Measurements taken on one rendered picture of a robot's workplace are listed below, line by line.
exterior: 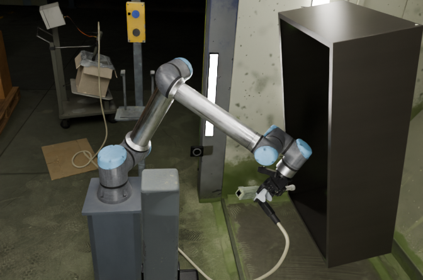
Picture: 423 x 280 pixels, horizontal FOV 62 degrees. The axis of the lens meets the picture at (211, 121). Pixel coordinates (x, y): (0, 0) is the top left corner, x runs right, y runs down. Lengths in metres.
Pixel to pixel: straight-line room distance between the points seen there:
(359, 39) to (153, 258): 1.11
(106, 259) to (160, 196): 1.79
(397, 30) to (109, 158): 1.41
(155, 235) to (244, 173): 2.42
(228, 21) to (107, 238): 1.50
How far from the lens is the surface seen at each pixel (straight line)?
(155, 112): 1.83
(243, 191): 1.70
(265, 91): 2.59
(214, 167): 2.81
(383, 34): 1.46
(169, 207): 0.48
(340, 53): 1.39
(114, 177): 1.95
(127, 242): 2.15
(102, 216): 2.03
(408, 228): 2.86
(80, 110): 4.23
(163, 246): 0.53
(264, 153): 1.49
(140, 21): 2.50
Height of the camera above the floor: 1.92
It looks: 27 degrees down
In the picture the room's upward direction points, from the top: 4 degrees clockwise
